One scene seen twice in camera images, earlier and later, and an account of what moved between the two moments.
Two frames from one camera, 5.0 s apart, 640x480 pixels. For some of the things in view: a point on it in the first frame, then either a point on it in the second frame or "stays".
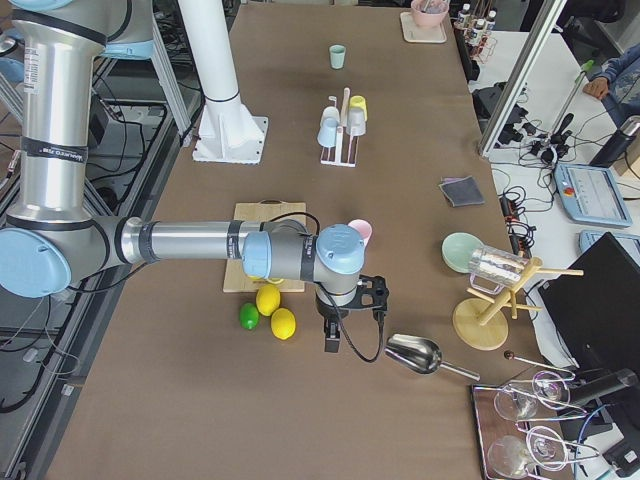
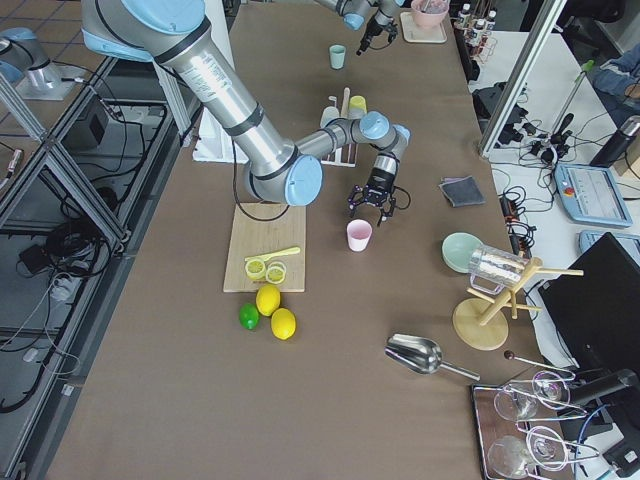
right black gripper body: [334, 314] to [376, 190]
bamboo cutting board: [236, 277] stays
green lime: [249, 316] stays
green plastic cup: [337, 55] stays
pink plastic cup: [364, 229] stays
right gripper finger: [332, 329] to [352, 205]
